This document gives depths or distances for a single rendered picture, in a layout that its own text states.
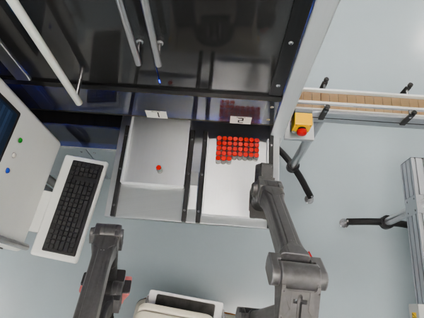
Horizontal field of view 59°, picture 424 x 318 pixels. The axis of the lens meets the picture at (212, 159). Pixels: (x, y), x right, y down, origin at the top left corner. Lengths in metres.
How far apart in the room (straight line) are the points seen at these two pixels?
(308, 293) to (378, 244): 1.87
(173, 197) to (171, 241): 0.89
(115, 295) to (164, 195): 0.56
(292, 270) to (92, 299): 0.42
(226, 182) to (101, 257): 0.74
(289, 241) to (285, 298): 0.13
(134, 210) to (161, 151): 0.28
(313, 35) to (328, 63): 1.94
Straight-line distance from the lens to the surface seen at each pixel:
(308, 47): 1.15
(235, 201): 1.54
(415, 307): 2.07
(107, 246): 1.00
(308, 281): 0.76
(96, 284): 0.91
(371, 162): 2.75
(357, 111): 1.75
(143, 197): 1.57
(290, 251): 0.80
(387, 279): 2.60
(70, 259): 1.67
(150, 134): 1.66
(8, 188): 1.55
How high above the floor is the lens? 2.37
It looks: 69 degrees down
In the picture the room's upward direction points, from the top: straight up
